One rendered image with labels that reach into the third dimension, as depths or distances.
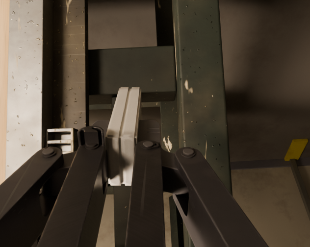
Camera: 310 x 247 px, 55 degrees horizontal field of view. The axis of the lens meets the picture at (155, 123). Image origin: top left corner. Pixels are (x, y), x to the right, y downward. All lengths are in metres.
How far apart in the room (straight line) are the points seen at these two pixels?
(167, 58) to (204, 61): 0.10
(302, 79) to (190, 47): 1.88
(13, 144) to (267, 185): 2.60
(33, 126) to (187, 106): 0.21
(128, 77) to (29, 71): 0.15
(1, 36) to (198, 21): 0.29
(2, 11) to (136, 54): 0.21
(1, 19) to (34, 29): 0.07
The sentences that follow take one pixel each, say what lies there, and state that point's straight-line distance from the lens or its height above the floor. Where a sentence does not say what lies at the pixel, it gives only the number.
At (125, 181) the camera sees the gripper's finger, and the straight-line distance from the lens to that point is 0.16.
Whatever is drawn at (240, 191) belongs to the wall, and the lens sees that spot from 2.81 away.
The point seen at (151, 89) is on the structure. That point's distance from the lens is 0.49.
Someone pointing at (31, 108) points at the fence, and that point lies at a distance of 0.44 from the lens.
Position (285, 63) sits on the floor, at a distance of 2.12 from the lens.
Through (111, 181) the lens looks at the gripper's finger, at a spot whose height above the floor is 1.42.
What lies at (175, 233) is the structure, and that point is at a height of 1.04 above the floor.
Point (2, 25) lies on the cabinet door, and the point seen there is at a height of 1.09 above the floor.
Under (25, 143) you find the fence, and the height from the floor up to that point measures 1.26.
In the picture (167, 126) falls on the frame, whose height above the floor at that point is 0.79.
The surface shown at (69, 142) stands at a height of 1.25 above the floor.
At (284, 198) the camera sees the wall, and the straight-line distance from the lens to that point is 2.87.
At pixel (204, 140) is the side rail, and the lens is 0.39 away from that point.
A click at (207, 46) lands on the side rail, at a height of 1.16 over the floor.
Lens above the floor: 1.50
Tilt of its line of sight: 39 degrees down
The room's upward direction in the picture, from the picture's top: 179 degrees clockwise
